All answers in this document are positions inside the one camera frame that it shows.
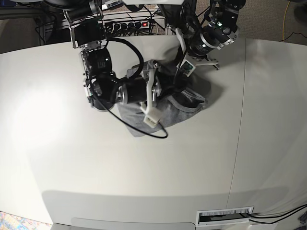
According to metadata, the black silver gripper left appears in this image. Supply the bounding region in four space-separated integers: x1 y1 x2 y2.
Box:
188 33 216 58

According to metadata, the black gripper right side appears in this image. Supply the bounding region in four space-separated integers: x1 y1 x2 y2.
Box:
119 79 147 104

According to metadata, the grey T-shirt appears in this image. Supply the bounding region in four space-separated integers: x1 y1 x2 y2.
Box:
117 59 207 138

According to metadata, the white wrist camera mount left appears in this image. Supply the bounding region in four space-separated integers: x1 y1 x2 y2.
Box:
167 25 219 79

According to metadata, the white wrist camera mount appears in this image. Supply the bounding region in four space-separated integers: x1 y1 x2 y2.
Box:
140 60 162 128
167 25 219 79

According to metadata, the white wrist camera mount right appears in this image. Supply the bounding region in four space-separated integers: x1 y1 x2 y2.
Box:
140 60 162 128

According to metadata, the black power strip red switch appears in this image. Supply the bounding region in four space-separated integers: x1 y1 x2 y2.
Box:
105 21 152 37

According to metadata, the yellow cable on carpet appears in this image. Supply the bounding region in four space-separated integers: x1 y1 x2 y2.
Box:
278 0 307 42

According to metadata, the white cable grommet box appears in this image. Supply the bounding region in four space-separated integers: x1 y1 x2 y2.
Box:
195 206 254 227

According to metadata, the black cable pair on table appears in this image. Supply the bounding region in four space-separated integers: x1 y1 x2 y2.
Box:
239 204 307 225

